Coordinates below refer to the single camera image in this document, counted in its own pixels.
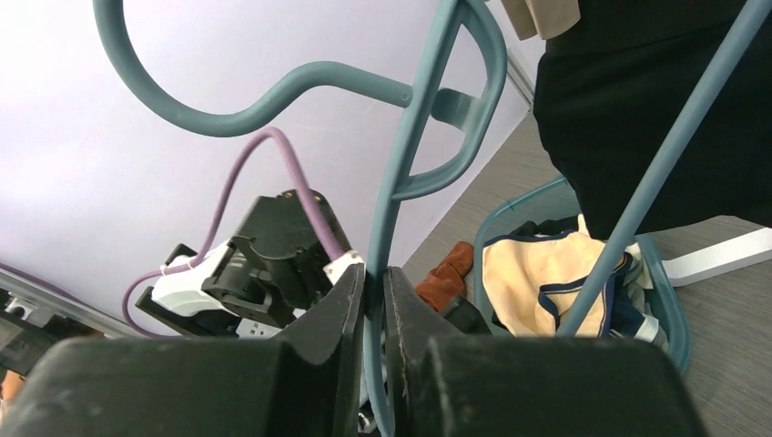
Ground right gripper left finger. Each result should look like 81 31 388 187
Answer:
1 264 366 436

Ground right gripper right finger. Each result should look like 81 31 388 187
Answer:
383 268 707 436

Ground beige underwear navy trim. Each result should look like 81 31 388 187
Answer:
482 215 624 337

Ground black garment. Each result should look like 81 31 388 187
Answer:
533 1 771 239

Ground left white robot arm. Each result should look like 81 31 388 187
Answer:
135 190 333 338

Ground brown towel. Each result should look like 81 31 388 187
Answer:
415 241 473 312

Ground teal plastic basket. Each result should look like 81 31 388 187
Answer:
473 178 691 372

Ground white clothes rack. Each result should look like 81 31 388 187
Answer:
662 228 771 287

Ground wooden hangers at back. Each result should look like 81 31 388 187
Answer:
501 0 581 41

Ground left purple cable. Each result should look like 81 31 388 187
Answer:
0 126 346 339

